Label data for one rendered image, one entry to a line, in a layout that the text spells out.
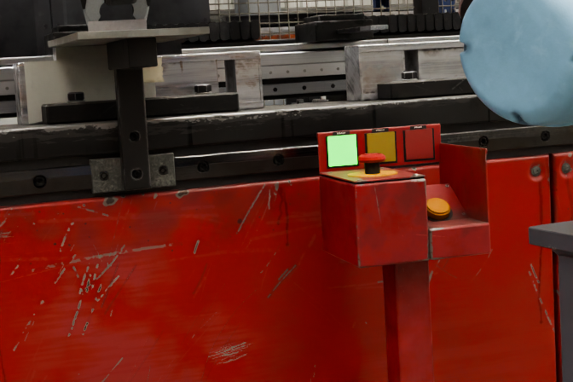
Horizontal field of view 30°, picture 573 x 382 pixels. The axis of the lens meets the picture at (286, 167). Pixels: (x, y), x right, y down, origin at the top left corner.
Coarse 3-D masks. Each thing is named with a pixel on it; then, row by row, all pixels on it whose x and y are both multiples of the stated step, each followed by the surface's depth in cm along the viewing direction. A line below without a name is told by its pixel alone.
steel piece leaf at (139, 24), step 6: (90, 24) 156; (96, 24) 156; (102, 24) 156; (108, 24) 156; (114, 24) 157; (120, 24) 157; (126, 24) 157; (132, 24) 157; (138, 24) 157; (144, 24) 157; (90, 30) 156; (96, 30) 156; (102, 30) 156; (108, 30) 156; (114, 30) 157; (120, 30) 157
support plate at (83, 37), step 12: (72, 36) 143; (84, 36) 140; (96, 36) 140; (108, 36) 141; (120, 36) 141; (132, 36) 142; (144, 36) 143; (156, 36) 143; (168, 36) 146; (180, 36) 148; (192, 36) 151
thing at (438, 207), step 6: (432, 198) 157; (438, 198) 157; (432, 204) 156; (438, 204) 156; (444, 204) 156; (432, 210) 155; (438, 210) 155; (444, 210) 155; (432, 216) 155; (438, 216) 154; (444, 216) 155
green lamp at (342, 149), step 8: (328, 136) 159; (336, 136) 159; (344, 136) 160; (352, 136) 160; (328, 144) 159; (336, 144) 159; (344, 144) 160; (352, 144) 160; (328, 152) 159; (336, 152) 160; (344, 152) 160; (352, 152) 160; (328, 160) 159; (336, 160) 160; (344, 160) 160; (352, 160) 160
